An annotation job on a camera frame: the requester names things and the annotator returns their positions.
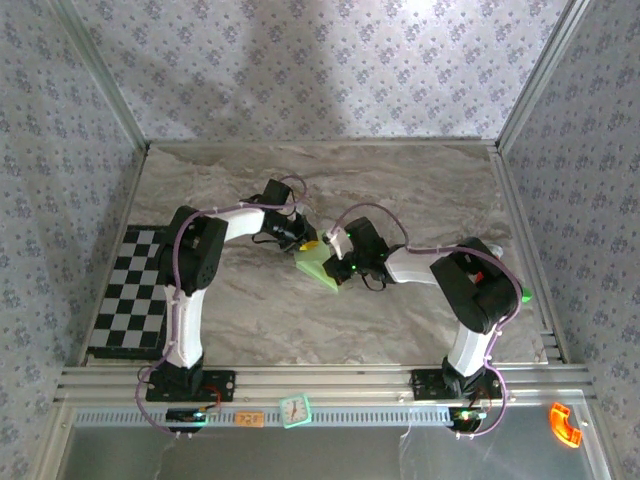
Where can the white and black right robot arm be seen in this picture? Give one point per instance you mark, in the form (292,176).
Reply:
(480,295)

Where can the light green paper sheet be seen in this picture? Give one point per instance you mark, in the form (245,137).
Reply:
(310,262)

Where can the thin aluminium rear rail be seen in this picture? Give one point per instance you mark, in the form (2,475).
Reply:
(325,142)

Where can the long aluminium frame rail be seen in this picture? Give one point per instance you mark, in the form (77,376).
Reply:
(325,382)

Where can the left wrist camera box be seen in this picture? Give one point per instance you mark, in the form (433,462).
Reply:
(277,192)

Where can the green plastic block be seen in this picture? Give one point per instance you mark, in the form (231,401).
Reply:
(527,296)

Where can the aluminium frame post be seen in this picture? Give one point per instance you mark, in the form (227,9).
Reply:
(103,75)
(541,75)

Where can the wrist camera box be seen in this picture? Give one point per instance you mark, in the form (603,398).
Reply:
(367,235)
(277,192)

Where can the aluminium side rail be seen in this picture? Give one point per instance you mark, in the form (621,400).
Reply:
(132,195)
(512,200)

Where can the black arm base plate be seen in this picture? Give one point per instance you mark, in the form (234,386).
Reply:
(422,385)
(225,385)

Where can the orange label tag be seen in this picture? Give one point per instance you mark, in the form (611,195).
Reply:
(249,419)

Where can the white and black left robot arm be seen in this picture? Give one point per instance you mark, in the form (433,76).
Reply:
(192,255)

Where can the orange curved plastic piece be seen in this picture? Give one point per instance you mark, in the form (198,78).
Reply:
(557,415)

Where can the shiny metal panel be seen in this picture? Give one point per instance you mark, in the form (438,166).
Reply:
(325,455)

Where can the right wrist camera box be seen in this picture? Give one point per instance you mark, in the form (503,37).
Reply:
(367,235)

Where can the black and grey checkerboard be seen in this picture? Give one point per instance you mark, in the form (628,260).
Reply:
(130,300)

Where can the small black controller board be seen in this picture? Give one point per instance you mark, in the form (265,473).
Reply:
(467,416)
(182,415)

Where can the mint green small clock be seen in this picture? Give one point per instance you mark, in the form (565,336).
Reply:
(295,411)

